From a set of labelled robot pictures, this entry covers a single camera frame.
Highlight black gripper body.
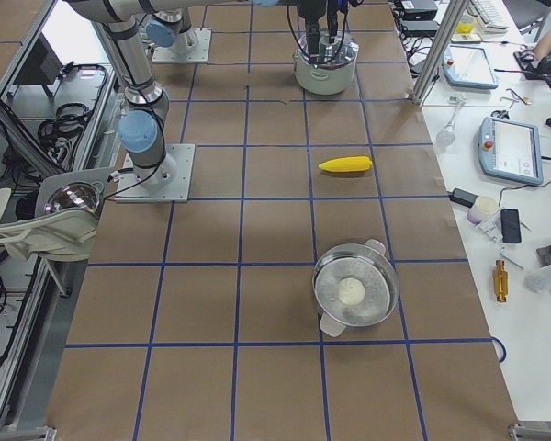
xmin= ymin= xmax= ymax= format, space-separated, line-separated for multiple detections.
xmin=297 ymin=0 xmax=349 ymax=20

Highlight glass pot lid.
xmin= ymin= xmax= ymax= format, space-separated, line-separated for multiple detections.
xmin=296 ymin=31 xmax=360 ymax=70

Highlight yellow corn cob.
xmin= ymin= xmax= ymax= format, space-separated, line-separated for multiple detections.
xmin=318 ymin=155 xmax=373 ymax=174

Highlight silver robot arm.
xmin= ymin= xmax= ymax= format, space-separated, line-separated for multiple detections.
xmin=69 ymin=1 xmax=212 ymax=199
xmin=144 ymin=1 xmax=358 ymax=69

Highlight pale green electric pot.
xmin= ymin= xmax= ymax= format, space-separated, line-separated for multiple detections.
xmin=294 ymin=52 xmax=357 ymax=96

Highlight steel steamer pot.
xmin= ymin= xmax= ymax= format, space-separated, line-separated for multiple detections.
xmin=312 ymin=239 xmax=399 ymax=337

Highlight blue teach pendant far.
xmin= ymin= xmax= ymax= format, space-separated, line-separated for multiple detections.
xmin=443 ymin=45 xmax=499 ymax=90

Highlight blue teach pendant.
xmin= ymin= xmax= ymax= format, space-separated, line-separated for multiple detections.
xmin=443 ymin=45 xmax=499 ymax=90
xmin=478 ymin=117 xmax=544 ymax=186

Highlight black scissors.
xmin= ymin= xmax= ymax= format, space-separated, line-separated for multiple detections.
xmin=490 ymin=109 xmax=510 ymax=119

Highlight blue teach pendant near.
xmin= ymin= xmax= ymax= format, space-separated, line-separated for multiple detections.
xmin=478 ymin=117 xmax=544 ymax=186

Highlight black power adapter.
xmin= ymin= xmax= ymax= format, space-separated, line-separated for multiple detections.
xmin=448 ymin=188 xmax=478 ymax=209

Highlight white steamed bun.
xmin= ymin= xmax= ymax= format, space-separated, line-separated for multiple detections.
xmin=337 ymin=277 xmax=365 ymax=306

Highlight black phone on table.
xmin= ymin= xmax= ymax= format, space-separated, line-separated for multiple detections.
xmin=500 ymin=208 xmax=522 ymax=244

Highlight gold brass fitting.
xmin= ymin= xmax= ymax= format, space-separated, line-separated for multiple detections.
xmin=492 ymin=259 xmax=509 ymax=303

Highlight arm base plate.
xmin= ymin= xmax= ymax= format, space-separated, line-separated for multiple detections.
xmin=114 ymin=144 xmax=196 ymax=203
xmin=152 ymin=28 xmax=212 ymax=64

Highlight aluminium frame post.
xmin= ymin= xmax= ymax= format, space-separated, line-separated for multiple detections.
xmin=410 ymin=0 xmax=468 ymax=105

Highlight black cable bundle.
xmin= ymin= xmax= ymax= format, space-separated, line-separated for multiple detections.
xmin=37 ymin=102 xmax=96 ymax=153

